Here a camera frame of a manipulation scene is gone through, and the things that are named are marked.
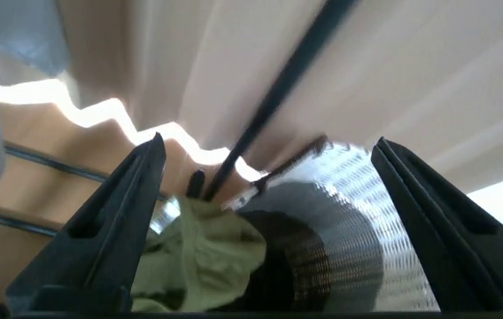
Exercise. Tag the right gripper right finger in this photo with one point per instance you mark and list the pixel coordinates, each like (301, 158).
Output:
(455, 248)

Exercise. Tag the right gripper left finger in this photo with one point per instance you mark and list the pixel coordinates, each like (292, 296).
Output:
(101, 230)

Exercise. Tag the green garment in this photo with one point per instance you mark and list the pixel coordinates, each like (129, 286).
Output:
(207, 248)

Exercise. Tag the white laundry basket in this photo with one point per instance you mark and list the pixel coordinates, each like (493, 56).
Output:
(358, 221)

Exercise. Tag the black clothes rack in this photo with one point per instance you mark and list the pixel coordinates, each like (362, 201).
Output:
(289, 80)

